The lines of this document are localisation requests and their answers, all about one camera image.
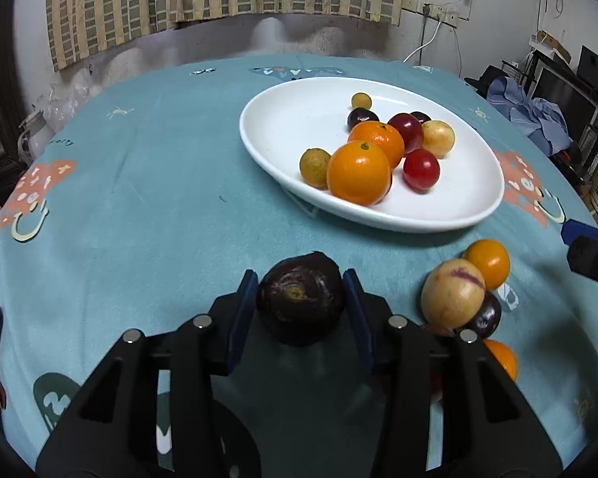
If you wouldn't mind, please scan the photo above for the clear plastic bag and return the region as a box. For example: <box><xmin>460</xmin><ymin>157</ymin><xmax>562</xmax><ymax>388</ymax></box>
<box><xmin>32</xmin><ymin>67</ymin><xmax>105</xmax><ymax>125</ymax></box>

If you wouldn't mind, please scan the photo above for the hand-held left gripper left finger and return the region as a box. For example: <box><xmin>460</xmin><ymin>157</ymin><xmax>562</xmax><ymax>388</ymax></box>
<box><xmin>36</xmin><ymin>269</ymin><xmax>260</xmax><ymax>478</ymax></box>

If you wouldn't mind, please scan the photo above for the dark red plum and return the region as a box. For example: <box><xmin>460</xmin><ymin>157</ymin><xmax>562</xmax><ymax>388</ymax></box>
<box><xmin>388</xmin><ymin>113</ymin><xmax>424</xmax><ymax>154</ymax></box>

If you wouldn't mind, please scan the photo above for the greenish yellow longan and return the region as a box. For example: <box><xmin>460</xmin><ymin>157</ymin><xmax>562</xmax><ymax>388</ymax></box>
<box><xmin>299</xmin><ymin>147</ymin><xmax>332</xmax><ymax>190</ymax></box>

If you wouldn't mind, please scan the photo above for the black monitor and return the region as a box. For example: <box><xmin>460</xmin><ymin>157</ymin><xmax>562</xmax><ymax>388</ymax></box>
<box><xmin>531</xmin><ymin>55</ymin><xmax>598</xmax><ymax>135</ymax></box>

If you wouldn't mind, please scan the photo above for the black hat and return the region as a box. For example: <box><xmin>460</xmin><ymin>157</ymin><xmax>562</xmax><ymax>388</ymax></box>
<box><xmin>464</xmin><ymin>65</ymin><xmax>509</xmax><ymax>98</ymax></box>

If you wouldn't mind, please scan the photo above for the smooth orange tomato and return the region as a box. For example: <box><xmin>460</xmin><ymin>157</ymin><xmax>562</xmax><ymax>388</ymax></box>
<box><xmin>481</xmin><ymin>339</ymin><xmax>519</xmax><ymax>383</ymax></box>
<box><xmin>462</xmin><ymin>239</ymin><xmax>511</xmax><ymax>292</ymax></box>

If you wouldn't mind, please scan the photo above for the white double wall socket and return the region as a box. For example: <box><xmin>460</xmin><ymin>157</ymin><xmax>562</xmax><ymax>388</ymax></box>
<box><xmin>421</xmin><ymin>4</ymin><xmax>459</xmax><ymax>25</ymax></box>

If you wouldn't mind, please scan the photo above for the cardboard box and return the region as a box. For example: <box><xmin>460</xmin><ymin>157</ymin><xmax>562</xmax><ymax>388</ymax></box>
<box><xmin>531</xmin><ymin>30</ymin><xmax>574</xmax><ymax>63</ymax></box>

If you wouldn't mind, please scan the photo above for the black speaker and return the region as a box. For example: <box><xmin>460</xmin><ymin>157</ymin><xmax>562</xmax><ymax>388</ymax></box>
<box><xmin>578</xmin><ymin>45</ymin><xmax>598</xmax><ymax>85</ymax></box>

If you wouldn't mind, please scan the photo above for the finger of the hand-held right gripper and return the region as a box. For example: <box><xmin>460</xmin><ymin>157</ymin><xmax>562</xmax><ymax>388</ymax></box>
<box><xmin>561</xmin><ymin>219</ymin><xmax>598</xmax><ymax>247</ymax></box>
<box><xmin>567</xmin><ymin>235</ymin><xmax>598</xmax><ymax>290</ymax></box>

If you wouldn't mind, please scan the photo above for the dark purple passion fruit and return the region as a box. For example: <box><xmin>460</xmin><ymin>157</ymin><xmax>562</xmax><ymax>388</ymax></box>
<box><xmin>256</xmin><ymin>251</ymin><xmax>344</xmax><ymax>348</ymax></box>

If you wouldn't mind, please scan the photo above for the red cherry tomato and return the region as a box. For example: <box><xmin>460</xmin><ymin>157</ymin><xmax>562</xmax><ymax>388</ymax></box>
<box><xmin>403</xmin><ymin>148</ymin><xmax>441</xmax><ymax>192</ymax></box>

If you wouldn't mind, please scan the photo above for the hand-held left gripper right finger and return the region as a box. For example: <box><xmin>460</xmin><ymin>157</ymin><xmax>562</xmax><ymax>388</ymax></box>
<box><xmin>342</xmin><ymin>269</ymin><xmax>564</xmax><ymax>478</ymax></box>

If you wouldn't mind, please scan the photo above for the white oval plate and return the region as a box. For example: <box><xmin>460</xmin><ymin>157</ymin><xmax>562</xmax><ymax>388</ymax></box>
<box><xmin>239</xmin><ymin>76</ymin><xmax>506</xmax><ymax>234</ymax></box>

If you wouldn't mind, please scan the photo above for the teal printed tablecloth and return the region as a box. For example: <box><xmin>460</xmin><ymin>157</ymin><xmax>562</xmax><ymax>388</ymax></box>
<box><xmin>0</xmin><ymin>52</ymin><xmax>598</xmax><ymax>478</ymax></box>

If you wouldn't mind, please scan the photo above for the white power cable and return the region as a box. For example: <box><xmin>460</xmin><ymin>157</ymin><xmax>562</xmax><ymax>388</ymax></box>
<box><xmin>403</xmin><ymin>19</ymin><xmax>442</xmax><ymax>63</ymax></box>

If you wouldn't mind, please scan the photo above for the blue clothes pile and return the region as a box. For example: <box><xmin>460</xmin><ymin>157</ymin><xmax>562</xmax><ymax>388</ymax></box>
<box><xmin>488</xmin><ymin>77</ymin><xmax>574</xmax><ymax>153</ymax></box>

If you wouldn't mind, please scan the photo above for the orange mandarin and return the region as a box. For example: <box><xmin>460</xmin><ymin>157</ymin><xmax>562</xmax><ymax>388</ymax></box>
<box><xmin>348</xmin><ymin>120</ymin><xmax>405</xmax><ymax>169</ymax></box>
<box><xmin>327</xmin><ymin>140</ymin><xmax>393</xmax><ymax>206</ymax></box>

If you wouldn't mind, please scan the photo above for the striped yellow pepino melon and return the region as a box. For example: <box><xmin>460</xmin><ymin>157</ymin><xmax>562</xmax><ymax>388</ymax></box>
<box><xmin>421</xmin><ymin>259</ymin><xmax>486</xmax><ymax>329</ymax></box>

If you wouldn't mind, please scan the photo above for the small dark purple plum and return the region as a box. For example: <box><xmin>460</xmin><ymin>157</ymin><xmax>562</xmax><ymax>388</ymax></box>
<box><xmin>461</xmin><ymin>291</ymin><xmax>502</xmax><ymax>339</ymax></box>

